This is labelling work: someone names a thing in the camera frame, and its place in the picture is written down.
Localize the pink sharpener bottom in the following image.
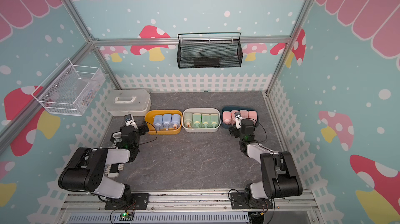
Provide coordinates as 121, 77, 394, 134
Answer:
231, 110, 239, 125

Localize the pink sharpener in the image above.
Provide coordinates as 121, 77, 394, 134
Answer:
222, 111, 232, 125
231, 110, 239, 125
248, 110, 258, 122
240, 110, 249, 119

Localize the teal storage box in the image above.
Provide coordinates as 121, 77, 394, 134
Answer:
221, 106, 260, 129

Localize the yellow storage box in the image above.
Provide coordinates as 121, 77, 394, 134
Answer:
145, 110, 183, 135

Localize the blue sharpener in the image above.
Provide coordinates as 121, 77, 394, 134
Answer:
153, 115, 164, 131
162, 113, 172, 130
171, 113, 181, 130

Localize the white storage box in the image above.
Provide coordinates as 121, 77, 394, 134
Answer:
182, 108, 221, 133

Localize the green sharpener bottom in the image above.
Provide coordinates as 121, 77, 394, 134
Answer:
201, 113, 210, 128

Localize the pale green sharpener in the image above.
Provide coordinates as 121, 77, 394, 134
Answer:
183, 112, 193, 128

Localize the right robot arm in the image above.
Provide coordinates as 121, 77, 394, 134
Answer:
229, 119, 303, 209

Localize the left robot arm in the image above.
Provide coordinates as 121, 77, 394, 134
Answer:
58, 121, 149, 208

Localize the translucent lidded case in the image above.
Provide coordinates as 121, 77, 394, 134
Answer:
105, 89, 152, 117

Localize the black tool rack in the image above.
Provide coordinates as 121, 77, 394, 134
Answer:
104, 164, 124, 179

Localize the green circuit board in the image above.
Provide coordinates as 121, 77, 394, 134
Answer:
119, 213, 134, 222

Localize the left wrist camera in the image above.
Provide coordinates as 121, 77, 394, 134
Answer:
124, 114, 138, 129

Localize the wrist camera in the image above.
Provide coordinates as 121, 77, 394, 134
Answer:
124, 114, 138, 129
234, 111, 243, 129

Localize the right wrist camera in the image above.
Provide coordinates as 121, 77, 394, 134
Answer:
234, 111, 243, 129

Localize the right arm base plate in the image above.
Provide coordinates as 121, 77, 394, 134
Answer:
228, 192, 274, 210

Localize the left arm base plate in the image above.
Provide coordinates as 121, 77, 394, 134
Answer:
105, 193, 150, 210

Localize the white wire mesh basket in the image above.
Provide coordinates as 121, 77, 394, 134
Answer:
31, 59, 106, 117

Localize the black wire mesh basket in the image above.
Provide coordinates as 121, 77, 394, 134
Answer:
177, 32, 243, 69

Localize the aluminium rail frame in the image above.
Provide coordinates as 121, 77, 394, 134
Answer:
55, 189, 324, 224

